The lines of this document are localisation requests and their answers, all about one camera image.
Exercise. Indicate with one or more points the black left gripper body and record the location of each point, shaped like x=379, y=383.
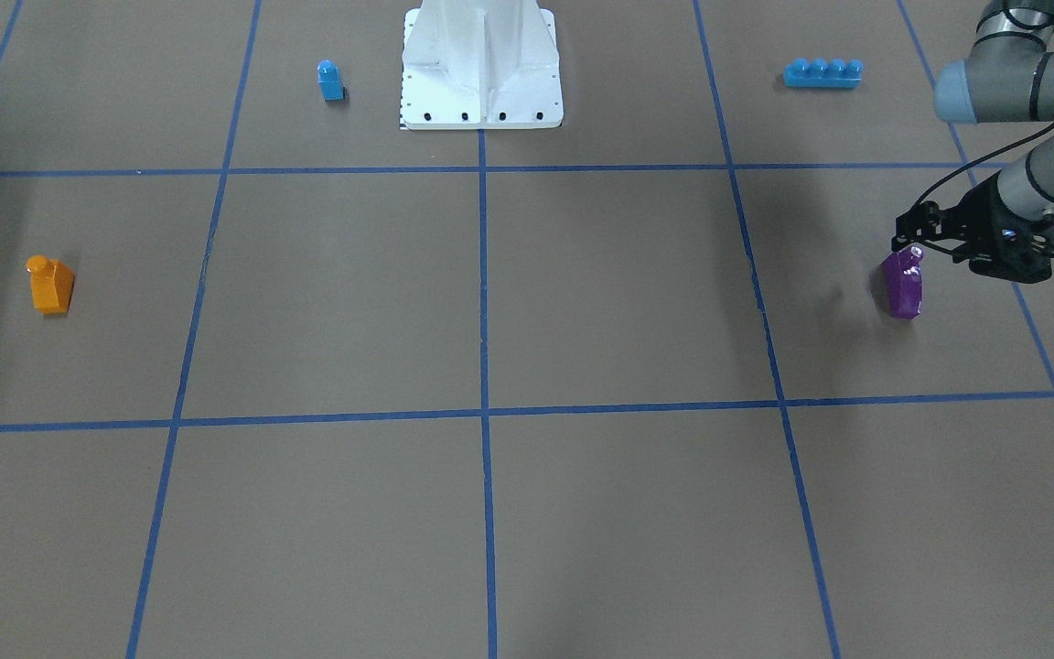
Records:
x=978, y=222

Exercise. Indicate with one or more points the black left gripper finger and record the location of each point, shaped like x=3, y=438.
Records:
x=919, y=226

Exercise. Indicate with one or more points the purple trapezoid block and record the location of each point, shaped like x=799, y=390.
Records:
x=903, y=281

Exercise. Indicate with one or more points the orange trapezoid block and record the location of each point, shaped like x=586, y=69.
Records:
x=51, y=283

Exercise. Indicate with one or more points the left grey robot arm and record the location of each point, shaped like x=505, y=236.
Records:
x=1008, y=78

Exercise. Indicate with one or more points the long blue studded block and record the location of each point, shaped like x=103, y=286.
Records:
x=823, y=74

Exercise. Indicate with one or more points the small blue block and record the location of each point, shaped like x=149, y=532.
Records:
x=330, y=82

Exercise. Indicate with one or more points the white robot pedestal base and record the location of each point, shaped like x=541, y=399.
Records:
x=480, y=65

